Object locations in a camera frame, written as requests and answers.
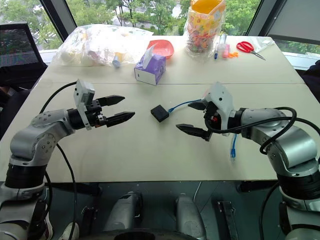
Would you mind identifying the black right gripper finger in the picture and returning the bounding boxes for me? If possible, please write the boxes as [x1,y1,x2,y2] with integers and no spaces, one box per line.
[187,100,208,111]
[175,123,212,143]

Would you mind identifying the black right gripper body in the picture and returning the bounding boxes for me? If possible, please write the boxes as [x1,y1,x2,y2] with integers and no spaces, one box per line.
[203,101,223,134]

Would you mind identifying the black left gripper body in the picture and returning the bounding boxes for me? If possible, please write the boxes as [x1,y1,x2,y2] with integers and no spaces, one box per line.
[84,98,109,129]

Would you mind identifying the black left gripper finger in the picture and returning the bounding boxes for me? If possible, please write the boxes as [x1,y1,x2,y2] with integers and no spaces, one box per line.
[95,94,126,108]
[105,111,136,129]

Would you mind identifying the small black box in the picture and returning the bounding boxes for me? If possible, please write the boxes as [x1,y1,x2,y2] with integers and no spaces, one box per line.
[150,104,171,124]

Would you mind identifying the purple tissue box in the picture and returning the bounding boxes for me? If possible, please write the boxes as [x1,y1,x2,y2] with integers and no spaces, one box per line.
[133,44,167,87]

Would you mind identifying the clear plastic bag of items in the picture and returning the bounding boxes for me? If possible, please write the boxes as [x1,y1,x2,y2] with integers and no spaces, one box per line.
[51,23,155,69]

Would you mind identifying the pink plastic bowl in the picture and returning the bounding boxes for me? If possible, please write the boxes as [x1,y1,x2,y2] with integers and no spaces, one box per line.
[146,39,175,61]

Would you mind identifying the red scissors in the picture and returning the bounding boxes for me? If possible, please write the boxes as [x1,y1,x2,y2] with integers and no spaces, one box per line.
[236,40,267,62]

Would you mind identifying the colourful bucket in plastic bag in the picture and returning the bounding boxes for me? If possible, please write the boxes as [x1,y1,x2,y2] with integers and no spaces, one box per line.
[183,0,228,60]

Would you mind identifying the empty clear plastic bag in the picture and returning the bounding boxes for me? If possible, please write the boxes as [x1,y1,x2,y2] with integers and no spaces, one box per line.
[249,36,276,55]

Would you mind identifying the black mesh office chair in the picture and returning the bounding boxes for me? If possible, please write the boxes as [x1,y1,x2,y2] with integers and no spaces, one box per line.
[0,21,49,91]

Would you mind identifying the person in dark clothes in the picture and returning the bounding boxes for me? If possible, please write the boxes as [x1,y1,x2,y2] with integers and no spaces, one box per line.
[301,59,320,95]

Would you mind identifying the white and red shoe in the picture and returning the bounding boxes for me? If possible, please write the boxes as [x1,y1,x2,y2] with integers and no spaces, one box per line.
[43,199,81,240]

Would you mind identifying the blue cable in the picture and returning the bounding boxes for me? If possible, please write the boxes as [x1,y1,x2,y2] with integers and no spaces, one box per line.
[167,99,239,161]

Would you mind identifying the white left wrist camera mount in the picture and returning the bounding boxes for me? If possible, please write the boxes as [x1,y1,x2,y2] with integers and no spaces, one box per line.
[73,78,96,132]

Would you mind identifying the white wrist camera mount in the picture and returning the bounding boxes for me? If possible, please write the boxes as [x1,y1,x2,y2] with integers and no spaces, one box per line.
[73,78,96,132]
[200,81,237,137]

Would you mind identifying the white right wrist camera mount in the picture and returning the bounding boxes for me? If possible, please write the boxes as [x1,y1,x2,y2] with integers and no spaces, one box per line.
[200,81,237,137]

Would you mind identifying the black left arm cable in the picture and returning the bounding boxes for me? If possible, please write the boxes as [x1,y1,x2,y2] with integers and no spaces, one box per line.
[39,80,78,240]

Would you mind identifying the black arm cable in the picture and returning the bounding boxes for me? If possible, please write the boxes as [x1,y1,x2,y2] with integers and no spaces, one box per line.
[39,80,78,240]
[205,106,299,155]

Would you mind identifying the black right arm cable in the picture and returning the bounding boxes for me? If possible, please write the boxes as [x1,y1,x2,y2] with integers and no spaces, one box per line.
[205,106,299,155]

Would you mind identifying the black table bracket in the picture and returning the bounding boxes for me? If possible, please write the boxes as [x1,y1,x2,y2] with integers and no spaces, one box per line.
[216,199,240,240]
[81,205,99,235]

